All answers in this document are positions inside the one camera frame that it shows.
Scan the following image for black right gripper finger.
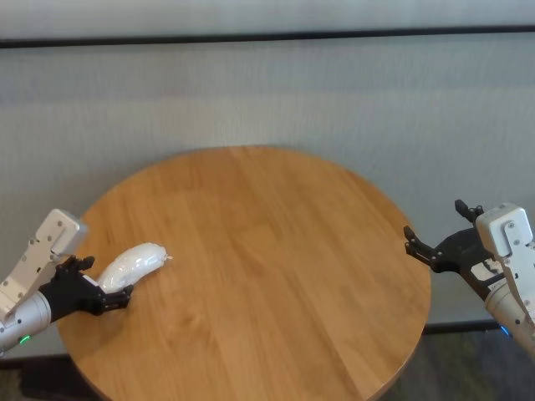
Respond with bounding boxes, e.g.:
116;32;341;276
454;200;485;225
403;226;444;272

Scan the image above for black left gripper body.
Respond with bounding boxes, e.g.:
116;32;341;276
39;262;105;323

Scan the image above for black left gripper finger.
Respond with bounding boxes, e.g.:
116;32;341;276
99;285;135;313
62;255;96;272

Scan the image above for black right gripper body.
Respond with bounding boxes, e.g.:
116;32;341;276
432;227;509;302

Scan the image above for white plastic-wrapped sandbag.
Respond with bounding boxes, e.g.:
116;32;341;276
96;241;175;293

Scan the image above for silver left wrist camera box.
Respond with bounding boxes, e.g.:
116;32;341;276
0;208;89;322

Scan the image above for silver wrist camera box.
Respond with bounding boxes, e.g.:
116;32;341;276
0;208;89;322
476;203;535;331

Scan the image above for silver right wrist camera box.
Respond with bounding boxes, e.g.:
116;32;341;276
476;203;535;331

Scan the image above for black wall rail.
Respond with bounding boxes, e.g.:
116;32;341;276
0;25;535;49

